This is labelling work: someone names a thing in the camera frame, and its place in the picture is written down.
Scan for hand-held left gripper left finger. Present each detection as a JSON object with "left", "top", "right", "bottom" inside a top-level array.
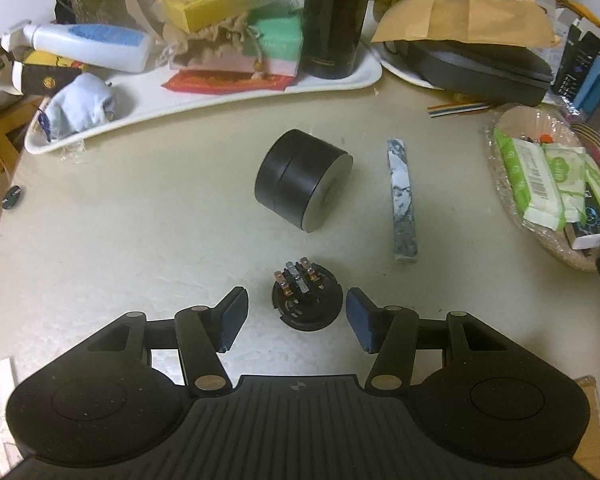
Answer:
[{"left": 87, "top": 286, "right": 249, "bottom": 395}]

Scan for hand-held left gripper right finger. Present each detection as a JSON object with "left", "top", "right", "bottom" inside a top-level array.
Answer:
[{"left": 345, "top": 287, "right": 512, "bottom": 392}]

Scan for black round switch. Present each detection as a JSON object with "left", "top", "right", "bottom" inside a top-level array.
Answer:
[{"left": 271, "top": 257, "right": 341, "bottom": 332}]

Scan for cardboard box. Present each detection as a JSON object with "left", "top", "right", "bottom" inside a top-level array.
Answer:
[{"left": 575, "top": 375, "right": 600, "bottom": 480}]

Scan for small black carton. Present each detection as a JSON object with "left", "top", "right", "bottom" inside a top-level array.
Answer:
[{"left": 565, "top": 182, "right": 600, "bottom": 251}]

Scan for marbled grey stick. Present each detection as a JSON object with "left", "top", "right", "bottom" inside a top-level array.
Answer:
[{"left": 386, "top": 137, "right": 420, "bottom": 264}]

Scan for black cylindrical container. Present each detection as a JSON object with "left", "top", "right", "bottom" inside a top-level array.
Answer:
[{"left": 254, "top": 129, "right": 354, "bottom": 233}]

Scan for plastic wrapped basket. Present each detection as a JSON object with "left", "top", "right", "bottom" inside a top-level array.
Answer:
[{"left": 485, "top": 105, "right": 600, "bottom": 272}]

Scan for white tray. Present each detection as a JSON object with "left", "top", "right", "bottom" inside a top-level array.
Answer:
[{"left": 24, "top": 35, "right": 383, "bottom": 156}]

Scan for white card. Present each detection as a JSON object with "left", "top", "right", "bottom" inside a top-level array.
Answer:
[{"left": 0, "top": 356, "right": 21, "bottom": 396}]

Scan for red packet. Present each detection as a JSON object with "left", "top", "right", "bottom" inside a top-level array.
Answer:
[{"left": 162, "top": 69, "right": 293, "bottom": 95}]

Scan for tall black carton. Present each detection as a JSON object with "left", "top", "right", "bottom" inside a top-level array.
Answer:
[{"left": 550, "top": 25, "right": 600, "bottom": 106}]

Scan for white plate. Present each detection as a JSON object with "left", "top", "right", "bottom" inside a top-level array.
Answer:
[{"left": 372, "top": 42, "right": 451, "bottom": 92}]

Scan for rolled white sock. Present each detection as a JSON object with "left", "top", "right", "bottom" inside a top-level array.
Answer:
[{"left": 37, "top": 72, "right": 118, "bottom": 141}]

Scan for black flat case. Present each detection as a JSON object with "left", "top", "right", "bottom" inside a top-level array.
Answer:
[{"left": 382, "top": 39, "right": 553, "bottom": 108}]

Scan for brown crinkled paper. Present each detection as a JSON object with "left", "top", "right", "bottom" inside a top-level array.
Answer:
[{"left": 157, "top": 15, "right": 261, "bottom": 68}]

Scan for green box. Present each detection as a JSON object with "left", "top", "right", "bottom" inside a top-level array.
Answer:
[{"left": 245, "top": 12, "right": 303, "bottom": 77}]

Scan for yellow packet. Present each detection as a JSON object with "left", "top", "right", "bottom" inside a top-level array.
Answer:
[{"left": 555, "top": 0, "right": 600, "bottom": 31}]

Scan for black and yellow box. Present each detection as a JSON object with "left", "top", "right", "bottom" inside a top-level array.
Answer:
[{"left": 11, "top": 50, "right": 88, "bottom": 96}]

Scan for black thermos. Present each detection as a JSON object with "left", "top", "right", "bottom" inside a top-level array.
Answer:
[{"left": 300, "top": 0, "right": 376, "bottom": 80}]

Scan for white bottle blue label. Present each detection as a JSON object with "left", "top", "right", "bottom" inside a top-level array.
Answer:
[{"left": 1, "top": 22, "right": 153, "bottom": 73}]

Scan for white cartons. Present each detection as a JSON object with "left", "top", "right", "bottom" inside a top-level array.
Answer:
[{"left": 510, "top": 0, "right": 576, "bottom": 36}]

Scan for brown envelope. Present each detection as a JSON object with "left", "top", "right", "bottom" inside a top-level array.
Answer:
[{"left": 370, "top": 0, "right": 561, "bottom": 50}]

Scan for rainbow ribbon cable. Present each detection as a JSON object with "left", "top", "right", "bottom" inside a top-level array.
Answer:
[{"left": 427, "top": 101, "right": 496, "bottom": 120}]

